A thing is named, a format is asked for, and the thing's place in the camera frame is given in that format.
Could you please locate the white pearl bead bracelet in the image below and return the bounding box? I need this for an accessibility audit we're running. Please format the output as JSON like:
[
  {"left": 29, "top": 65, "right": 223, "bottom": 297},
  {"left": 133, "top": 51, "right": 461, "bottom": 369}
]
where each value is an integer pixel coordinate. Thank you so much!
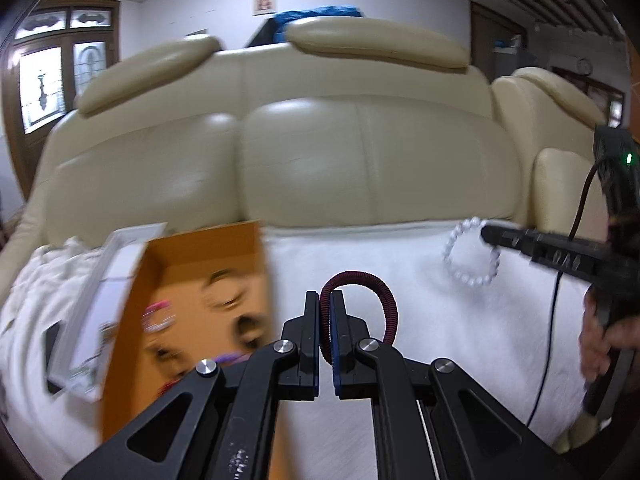
[{"left": 441, "top": 216, "right": 502, "bottom": 287}]

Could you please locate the maroon hair tie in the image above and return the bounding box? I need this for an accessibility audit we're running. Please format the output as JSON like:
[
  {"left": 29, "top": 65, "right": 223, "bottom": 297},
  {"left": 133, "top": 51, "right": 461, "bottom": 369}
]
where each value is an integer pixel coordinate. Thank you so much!
[{"left": 318, "top": 270, "right": 400, "bottom": 366}]

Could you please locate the silver bangle bracelet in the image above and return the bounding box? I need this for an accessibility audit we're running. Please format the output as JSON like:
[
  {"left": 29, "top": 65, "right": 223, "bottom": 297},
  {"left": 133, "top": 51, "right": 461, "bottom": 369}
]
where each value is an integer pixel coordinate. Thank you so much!
[{"left": 202, "top": 268, "right": 252, "bottom": 313}]

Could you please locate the dark red bead bracelet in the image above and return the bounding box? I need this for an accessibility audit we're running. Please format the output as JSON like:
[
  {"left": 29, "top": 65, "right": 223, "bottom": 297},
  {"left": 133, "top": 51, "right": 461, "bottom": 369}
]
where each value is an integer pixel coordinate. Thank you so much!
[{"left": 156, "top": 376, "right": 187, "bottom": 401}]

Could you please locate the person's right hand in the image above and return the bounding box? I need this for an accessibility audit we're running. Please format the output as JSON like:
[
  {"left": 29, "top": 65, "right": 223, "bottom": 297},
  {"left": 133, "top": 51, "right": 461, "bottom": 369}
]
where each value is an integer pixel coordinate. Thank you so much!
[{"left": 579, "top": 287, "right": 640, "bottom": 392}]

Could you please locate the white towel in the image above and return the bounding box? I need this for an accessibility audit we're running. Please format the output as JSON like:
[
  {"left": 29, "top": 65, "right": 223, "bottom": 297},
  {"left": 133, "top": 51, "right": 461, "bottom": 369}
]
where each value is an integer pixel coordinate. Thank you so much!
[{"left": 1, "top": 223, "right": 586, "bottom": 479}]

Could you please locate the orange cardboard box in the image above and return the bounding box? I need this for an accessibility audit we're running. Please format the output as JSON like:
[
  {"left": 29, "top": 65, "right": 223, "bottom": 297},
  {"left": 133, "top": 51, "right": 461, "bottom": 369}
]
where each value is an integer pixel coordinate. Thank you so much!
[{"left": 73, "top": 222, "right": 293, "bottom": 479}]

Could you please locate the metal wristwatch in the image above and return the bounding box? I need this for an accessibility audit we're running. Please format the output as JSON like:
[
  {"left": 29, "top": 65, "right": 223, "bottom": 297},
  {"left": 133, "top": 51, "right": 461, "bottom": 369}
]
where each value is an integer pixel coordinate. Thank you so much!
[{"left": 94, "top": 323, "right": 118, "bottom": 361}]

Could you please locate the white box lid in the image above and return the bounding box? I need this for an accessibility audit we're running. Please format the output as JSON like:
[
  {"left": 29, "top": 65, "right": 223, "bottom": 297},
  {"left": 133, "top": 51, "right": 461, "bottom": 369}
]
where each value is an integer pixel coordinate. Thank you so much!
[{"left": 50, "top": 223, "right": 166, "bottom": 403}]

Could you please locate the black smartphone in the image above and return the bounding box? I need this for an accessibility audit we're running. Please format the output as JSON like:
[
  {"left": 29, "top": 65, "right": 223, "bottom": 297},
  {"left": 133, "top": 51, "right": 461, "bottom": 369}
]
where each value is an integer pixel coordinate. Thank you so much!
[{"left": 44, "top": 322, "right": 62, "bottom": 396}]

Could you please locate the cream leather sofa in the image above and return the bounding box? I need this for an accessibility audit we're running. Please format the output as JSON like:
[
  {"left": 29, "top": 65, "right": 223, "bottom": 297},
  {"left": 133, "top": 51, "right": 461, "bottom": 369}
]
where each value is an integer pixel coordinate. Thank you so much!
[{"left": 1, "top": 16, "right": 605, "bottom": 292}]

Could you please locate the blue cloth behind sofa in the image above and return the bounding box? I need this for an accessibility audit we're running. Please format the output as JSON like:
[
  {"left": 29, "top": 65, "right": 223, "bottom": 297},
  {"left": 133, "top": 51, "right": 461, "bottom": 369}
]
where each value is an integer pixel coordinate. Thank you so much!
[{"left": 272, "top": 6, "right": 363, "bottom": 44}]

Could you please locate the wooden glass door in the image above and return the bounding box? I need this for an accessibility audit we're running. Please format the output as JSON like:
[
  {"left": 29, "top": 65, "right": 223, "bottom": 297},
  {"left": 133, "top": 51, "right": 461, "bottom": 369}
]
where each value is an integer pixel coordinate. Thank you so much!
[{"left": 1, "top": 0, "right": 120, "bottom": 197}]

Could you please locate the round wall clock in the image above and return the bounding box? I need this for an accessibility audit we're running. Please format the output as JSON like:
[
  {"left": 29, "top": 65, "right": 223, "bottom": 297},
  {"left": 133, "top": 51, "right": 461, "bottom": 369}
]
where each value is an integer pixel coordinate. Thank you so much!
[{"left": 576, "top": 58, "right": 593, "bottom": 76}]

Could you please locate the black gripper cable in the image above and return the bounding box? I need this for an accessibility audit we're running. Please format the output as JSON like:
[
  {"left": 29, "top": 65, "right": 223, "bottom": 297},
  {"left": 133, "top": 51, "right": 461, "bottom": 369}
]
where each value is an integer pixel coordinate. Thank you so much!
[{"left": 526, "top": 156, "right": 609, "bottom": 428}]

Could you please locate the pink white bead bracelet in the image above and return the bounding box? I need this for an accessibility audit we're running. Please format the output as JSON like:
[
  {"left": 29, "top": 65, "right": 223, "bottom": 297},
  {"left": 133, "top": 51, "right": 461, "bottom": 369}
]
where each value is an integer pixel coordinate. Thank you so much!
[{"left": 142, "top": 299, "right": 179, "bottom": 334}]

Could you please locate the framed wall picture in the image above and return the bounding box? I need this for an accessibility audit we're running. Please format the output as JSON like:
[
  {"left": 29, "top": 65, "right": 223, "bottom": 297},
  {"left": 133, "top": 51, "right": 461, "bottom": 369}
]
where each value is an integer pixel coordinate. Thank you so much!
[{"left": 253, "top": 0, "right": 277, "bottom": 16}]

